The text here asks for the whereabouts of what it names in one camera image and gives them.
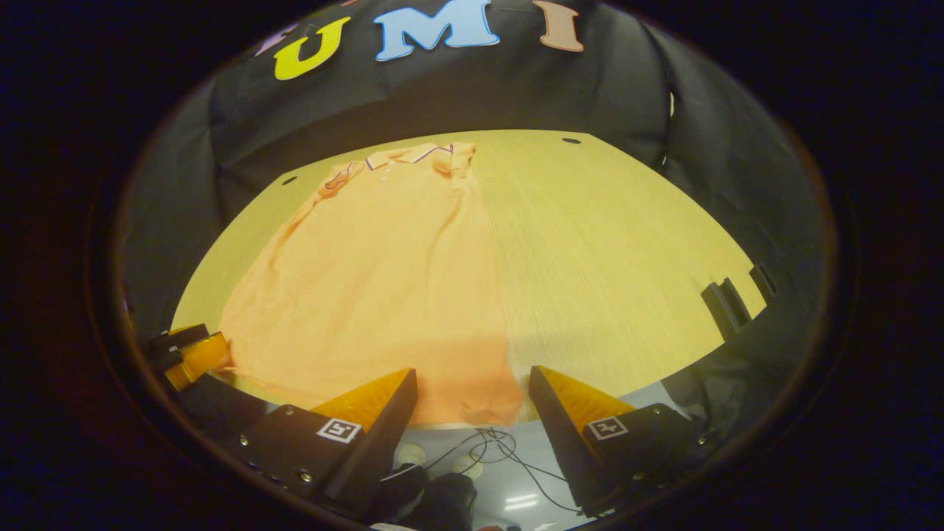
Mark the black table clamp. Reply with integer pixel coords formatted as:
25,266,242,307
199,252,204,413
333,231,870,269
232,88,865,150
700,277,754,341
748,263,780,300

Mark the black floor cable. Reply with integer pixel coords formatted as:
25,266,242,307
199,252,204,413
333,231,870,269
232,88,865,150
423,426,585,514

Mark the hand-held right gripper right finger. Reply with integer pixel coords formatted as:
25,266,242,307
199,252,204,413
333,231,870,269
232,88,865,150
528,364,710,518

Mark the black backdrop cloth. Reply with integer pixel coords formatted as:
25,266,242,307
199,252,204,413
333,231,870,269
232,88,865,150
122,0,836,443

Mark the orange T-shirt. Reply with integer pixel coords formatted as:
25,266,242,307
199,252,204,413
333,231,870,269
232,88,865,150
217,141,526,428

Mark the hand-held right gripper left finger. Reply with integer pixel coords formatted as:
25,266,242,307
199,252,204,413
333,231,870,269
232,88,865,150
235,367,420,518

